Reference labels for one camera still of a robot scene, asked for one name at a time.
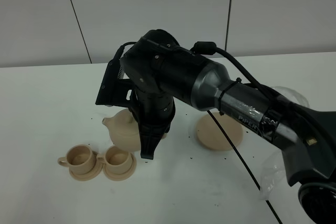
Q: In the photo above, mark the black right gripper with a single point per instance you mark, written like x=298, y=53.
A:
x=154, y=113

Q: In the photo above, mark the beige ceramic teapot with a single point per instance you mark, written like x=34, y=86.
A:
x=123, y=132

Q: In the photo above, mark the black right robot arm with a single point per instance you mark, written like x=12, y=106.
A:
x=207, y=77

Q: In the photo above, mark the beige round teapot saucer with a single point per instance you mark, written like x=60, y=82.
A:
x=211, y=137

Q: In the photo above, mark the beige right teacup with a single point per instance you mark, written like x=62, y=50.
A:
x=116, y=161

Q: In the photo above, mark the beige teacup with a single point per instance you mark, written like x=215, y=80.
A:
x=116, y=161
x=79, y=159

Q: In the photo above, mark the beige right cup saucer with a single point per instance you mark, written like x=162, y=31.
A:
x=120, y=177

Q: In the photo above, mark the beige cup saucer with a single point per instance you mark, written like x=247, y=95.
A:
x=120, y=177
x=92, y=175

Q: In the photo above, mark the beige left cup saucer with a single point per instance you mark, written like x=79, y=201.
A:
x=92, y=175

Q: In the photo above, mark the beige left teacup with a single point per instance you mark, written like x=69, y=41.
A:
x=79, y=159

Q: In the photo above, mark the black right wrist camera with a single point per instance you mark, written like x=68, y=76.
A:
x=114, y=88

